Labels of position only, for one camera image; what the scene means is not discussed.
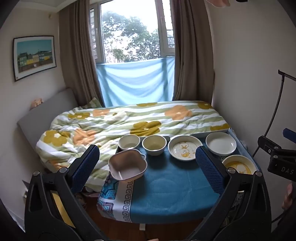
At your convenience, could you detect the floral striped blanket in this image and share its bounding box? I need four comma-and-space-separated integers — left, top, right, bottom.
36, 100, 231, 193

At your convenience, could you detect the black stand bar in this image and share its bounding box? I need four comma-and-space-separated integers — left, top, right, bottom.
278, 69, 296, 82

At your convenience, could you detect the small pink plush toy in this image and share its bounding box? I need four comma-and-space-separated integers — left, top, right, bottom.
29, 98, 44, 111

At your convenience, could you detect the framed house picture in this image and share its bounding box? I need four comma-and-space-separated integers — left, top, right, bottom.
13, 35, 57, 82

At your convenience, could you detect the small white tray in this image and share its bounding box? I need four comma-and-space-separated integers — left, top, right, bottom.
115, 135, 171, 155

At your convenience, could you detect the black curved cable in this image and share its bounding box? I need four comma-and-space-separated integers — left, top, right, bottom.
252, 72, 285, 158

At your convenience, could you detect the plain white plate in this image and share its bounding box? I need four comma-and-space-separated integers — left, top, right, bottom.
206, 132, 237, 156

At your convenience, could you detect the cream round bowl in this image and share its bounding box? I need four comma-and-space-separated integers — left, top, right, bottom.
142, 135, 167, 156
118, 134, 141, 151

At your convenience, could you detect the grey padded headboard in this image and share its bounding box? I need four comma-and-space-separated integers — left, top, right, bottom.
17, 87, 78, 163

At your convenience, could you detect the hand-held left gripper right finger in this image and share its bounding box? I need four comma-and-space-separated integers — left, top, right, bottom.
185, 146, 271, 241

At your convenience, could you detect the cream duck print plate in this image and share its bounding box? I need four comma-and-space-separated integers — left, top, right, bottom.
168, 135, 203, 161

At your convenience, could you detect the person's right hand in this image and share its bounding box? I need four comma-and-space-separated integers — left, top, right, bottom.
282, 183, 296, 211

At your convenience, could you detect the white framed window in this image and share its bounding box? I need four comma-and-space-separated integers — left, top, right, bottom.
89, 0, 176, 64

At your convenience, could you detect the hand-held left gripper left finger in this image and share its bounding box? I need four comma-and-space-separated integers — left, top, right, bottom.
24, 144, 105, 241

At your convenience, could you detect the green patterned pillow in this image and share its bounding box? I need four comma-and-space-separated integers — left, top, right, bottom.
80, 97, 103, 109

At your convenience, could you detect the blue patterned tablecloth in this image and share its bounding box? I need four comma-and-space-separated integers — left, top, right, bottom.
97, 129, 255, 224

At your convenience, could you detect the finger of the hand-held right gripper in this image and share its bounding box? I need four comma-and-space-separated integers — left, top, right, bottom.
258, 135, 282, 155
282, 128, 296, 142

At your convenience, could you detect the light blue hanging cloth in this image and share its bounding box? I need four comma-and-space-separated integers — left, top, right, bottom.
96, 57, 176, 108

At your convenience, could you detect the pink square bowl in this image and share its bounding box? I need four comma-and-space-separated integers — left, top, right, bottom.
108, 149, 148, 181

